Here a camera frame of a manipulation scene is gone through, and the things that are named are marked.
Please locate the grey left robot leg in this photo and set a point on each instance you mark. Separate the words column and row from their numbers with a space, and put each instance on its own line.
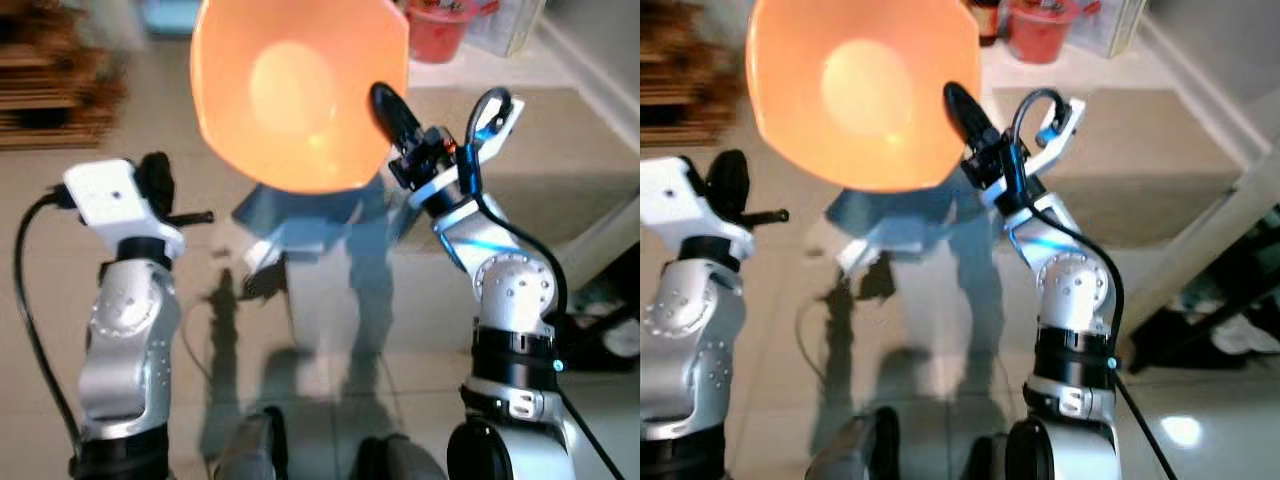
column 250, row 450
column 845, row 455

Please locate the brown glass bottle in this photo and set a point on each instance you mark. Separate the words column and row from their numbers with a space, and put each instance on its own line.
column 986, row 20

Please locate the white printed carton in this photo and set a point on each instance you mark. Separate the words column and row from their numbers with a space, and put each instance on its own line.
column 515, row 25
column 1118, row 25

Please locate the red plastic bucket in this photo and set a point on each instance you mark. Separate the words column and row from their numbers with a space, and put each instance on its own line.
column 1040, row 35
column 440, row 35

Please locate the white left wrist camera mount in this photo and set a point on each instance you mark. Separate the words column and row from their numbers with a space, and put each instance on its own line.
column 105, row 195
column 670, row 195

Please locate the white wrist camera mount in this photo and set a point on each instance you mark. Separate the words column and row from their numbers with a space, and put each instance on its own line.
column 1070, row 120
column 105, row 195
column 670, row 195
column 505, row 115

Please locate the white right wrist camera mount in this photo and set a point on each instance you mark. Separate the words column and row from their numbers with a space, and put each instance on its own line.
column 1070, row 120
column 505, row 115

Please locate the white shoe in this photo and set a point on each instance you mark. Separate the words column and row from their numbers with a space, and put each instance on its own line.
column 1245, row 335
column 622, row 337

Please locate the grey right robot leg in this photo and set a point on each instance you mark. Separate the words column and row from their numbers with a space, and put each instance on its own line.
column 988, row 460
column 405, row 462

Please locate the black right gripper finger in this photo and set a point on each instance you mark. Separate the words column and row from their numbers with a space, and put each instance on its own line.
column 968, row 108
column 393, row 108

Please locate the grey robot leg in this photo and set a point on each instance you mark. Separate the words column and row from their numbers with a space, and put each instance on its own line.
column 988, row 460
column 250, row 450
column 405, row 462
column 845, row 455

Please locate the light blue container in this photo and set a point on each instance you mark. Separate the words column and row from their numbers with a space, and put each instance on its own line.
column 170, row 15

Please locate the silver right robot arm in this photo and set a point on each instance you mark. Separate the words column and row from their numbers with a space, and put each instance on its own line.
column 515, row 290
column 1075, row 290

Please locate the orange plastic bowl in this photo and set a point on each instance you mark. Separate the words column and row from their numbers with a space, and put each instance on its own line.
column 300, row 90
column 860, row 90

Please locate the brown wooden rack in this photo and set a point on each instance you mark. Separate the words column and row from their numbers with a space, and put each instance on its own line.
column 40, row 90
column 680, row 90

